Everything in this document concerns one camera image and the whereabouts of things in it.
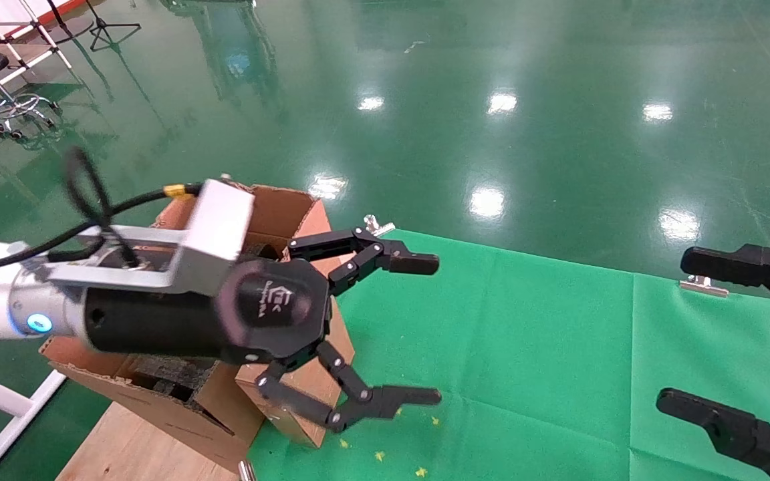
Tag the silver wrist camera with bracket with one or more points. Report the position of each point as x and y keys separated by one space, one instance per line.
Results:
x=218 y=227

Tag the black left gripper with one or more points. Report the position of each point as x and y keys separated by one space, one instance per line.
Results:
x=271 y=307

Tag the large open cardboard carton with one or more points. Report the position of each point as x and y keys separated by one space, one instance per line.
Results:
x=271 y=207

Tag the black round base stand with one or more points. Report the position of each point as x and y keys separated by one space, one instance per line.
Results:
x=71 y=30

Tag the green cloth mat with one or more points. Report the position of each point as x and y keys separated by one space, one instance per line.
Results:
x=525 y=367

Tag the black tripod stand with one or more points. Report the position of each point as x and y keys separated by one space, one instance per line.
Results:
x=100 y=28

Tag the white tube rack frame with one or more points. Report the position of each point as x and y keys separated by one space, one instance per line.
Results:
x=37 y=58

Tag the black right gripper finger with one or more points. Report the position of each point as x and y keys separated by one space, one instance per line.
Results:
x=726 y=264
x=712 y=414

